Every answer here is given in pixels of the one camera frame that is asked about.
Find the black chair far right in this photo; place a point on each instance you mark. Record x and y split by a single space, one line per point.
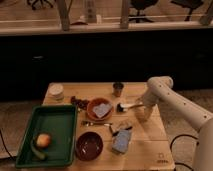
190 4

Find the orange bowl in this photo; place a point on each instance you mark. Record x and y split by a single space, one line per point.
94 102

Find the green cucumber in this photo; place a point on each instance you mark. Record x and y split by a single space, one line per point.
39 154

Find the white round container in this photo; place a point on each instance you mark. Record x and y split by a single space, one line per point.
56 91

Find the green plastic tray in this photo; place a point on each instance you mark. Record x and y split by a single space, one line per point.
60 123

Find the wooden post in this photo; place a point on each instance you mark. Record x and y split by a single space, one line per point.
124 20
63 13

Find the purple bowl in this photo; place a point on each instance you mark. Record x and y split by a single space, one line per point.
89 146

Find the black office chair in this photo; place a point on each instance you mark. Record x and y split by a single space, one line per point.
140 6

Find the metal cup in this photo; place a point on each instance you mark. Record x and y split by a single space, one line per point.
117 89

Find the black chair base left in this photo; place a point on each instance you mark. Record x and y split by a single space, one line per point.
36 4

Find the wooden post middle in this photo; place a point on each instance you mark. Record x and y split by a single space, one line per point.
124 20

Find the grey cloth in bowl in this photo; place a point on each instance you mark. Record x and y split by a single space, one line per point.
102 109

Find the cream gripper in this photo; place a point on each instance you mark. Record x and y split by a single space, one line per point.
143 113

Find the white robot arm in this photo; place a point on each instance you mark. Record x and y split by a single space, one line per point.
200 119

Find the red yellow apple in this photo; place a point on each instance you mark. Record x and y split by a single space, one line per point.
43 140

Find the metal fork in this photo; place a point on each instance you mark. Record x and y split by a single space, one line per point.
89 123

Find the wooden post left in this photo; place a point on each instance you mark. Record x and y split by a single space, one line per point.
63 13

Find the dark grapes bunch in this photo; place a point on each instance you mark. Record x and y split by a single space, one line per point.
82 104

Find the blue sponge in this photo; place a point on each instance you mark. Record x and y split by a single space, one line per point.
121 141

